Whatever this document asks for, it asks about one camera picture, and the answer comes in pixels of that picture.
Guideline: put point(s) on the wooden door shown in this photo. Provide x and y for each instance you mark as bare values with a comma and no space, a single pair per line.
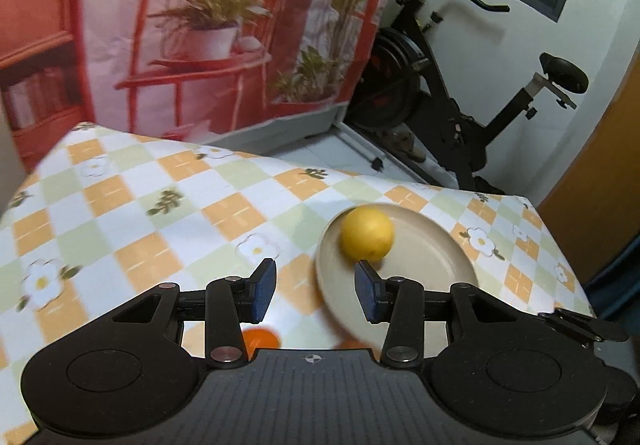
590,205

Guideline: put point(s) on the checkered floral tablecloth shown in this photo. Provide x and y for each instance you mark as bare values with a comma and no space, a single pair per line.
175,225

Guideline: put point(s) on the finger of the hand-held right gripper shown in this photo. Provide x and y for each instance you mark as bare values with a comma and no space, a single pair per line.
590,330

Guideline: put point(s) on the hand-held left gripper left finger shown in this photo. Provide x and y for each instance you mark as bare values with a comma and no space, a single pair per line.
264,292

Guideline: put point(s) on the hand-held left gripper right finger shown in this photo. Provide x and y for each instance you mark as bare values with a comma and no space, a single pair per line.
366,292

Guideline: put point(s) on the black exercise bike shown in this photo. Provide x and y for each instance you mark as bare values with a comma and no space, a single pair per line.
440,115

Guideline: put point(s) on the printed backdrop cloth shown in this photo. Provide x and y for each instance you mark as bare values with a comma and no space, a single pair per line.
200,25

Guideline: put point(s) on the beige oval plate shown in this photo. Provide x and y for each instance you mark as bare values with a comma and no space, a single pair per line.
430,255

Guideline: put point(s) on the brown sandal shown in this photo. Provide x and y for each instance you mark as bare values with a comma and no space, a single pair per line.
407,146

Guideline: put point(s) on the round yellow citrus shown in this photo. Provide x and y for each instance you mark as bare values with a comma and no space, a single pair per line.
366,232

